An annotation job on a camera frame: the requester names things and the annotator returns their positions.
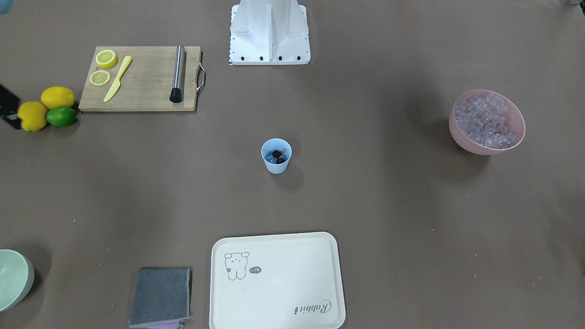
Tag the yellow lemon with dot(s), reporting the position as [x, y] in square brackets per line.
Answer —
[57, 96]
[33, 116]

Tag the blue plastic cup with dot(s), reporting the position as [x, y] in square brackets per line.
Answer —
[268, 147]

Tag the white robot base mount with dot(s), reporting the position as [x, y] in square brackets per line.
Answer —
[269, 32]

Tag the steel muddler black tip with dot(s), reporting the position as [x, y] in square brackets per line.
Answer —
[177, 93]

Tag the grey folded cloth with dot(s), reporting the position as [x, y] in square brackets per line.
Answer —
[161, 298]

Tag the lemon slice upper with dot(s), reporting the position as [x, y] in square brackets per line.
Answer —
[106, 59]

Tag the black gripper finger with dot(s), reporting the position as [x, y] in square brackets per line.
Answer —
[9, 104]

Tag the lemon half lower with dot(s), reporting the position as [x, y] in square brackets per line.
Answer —
[99, 78]

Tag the pink bowl of ice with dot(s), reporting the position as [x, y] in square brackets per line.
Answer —
[486, 123]

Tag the green lime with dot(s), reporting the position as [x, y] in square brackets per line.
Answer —
[61, 116]

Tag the wooden cutting board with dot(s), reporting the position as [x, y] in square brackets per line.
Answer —
[147, 82]

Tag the cream rabbit tray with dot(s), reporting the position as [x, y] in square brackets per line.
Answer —
[281, 281]

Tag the mint green bowl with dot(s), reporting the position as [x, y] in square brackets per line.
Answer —
[16, 278]

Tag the yellow lemon upper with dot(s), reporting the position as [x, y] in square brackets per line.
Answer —
[57, 96]

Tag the yellow plastic knife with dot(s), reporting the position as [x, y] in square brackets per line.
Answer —
[117, 81]

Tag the yellow lemon lower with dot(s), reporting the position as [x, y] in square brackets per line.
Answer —
[33, 116]

